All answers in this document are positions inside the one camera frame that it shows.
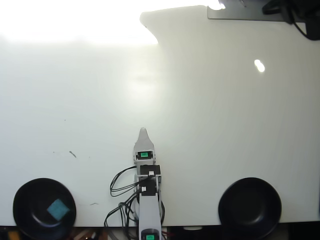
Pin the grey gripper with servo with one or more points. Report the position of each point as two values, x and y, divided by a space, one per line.
144 160

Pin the blue foam cube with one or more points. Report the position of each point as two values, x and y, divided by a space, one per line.
58 209

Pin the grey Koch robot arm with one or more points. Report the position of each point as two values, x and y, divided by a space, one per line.
148 212

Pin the black round bowl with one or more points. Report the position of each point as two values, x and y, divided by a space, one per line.
250 207
30 200

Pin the yellow object under table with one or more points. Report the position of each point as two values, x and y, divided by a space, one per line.
12 235

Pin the grey metal plate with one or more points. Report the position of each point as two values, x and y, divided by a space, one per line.
250 13

